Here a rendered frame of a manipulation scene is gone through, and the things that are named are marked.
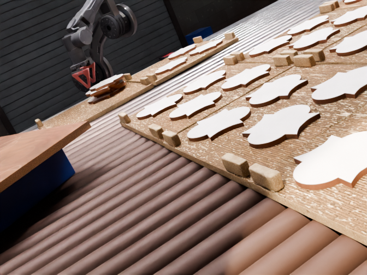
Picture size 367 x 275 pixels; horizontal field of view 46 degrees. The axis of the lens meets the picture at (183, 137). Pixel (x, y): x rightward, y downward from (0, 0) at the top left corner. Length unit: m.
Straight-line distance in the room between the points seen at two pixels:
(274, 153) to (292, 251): 0.23
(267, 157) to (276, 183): 0.11
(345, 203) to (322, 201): 0.03
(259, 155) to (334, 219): 0.24
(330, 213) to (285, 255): 0.07
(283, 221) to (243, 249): 0.07
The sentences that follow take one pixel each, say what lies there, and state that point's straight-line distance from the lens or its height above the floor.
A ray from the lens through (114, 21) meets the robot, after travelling 2.59.
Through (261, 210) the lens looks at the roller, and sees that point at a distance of 0.62.
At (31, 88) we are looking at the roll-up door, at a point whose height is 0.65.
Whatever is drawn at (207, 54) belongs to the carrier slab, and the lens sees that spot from 1.72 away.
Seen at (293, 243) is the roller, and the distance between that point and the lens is 0.55.
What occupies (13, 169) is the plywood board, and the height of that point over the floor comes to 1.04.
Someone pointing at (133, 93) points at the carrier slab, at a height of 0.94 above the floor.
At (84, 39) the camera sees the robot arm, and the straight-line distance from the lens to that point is 1.67.
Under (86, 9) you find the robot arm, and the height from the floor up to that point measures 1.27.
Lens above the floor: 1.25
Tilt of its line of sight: 19 degrees down
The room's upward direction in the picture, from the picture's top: 24 degrees counter-clockwise
